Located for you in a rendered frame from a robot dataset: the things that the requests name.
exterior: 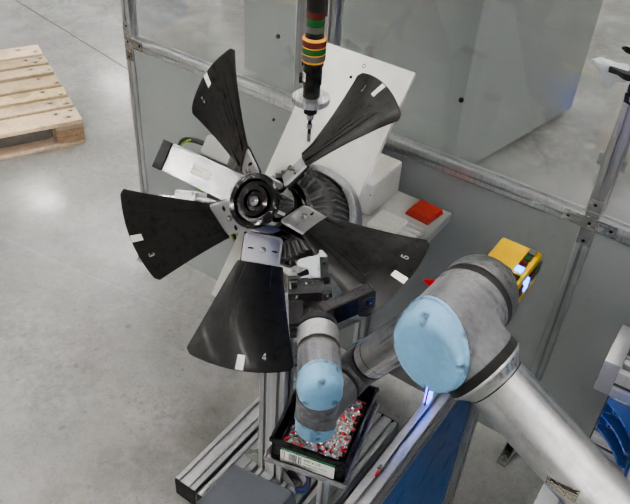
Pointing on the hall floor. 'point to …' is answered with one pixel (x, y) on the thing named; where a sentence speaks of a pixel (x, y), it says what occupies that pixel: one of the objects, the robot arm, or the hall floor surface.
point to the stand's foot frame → (187, 486)
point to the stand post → (271, 394)
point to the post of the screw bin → (323, 493)
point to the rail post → (462, 454)
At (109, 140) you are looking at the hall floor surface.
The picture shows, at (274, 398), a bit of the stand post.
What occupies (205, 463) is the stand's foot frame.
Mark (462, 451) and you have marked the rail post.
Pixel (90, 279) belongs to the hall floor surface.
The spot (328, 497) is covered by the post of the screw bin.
